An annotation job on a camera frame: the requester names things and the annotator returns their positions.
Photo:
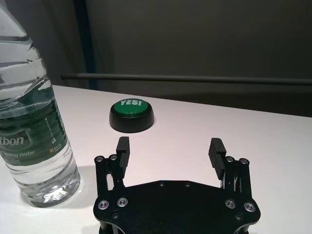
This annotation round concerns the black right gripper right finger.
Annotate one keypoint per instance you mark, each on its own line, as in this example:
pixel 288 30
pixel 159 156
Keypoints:
pixel 217 156

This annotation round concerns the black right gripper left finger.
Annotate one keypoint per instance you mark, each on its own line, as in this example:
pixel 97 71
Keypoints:
pixel 123 156

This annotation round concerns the clear water bottle green label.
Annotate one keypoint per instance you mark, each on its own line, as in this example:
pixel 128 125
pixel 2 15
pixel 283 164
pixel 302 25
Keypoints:
pixel 31 122

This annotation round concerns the green YES button black base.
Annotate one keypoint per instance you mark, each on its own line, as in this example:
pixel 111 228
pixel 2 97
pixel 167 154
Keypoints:
pixel 131 117

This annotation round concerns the grey horizontal rail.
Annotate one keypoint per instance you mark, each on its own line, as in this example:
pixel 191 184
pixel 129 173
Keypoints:
pixel 195 78

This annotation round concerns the blue vertical post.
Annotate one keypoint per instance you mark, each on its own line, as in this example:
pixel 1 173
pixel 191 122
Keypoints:
pixel 89 44

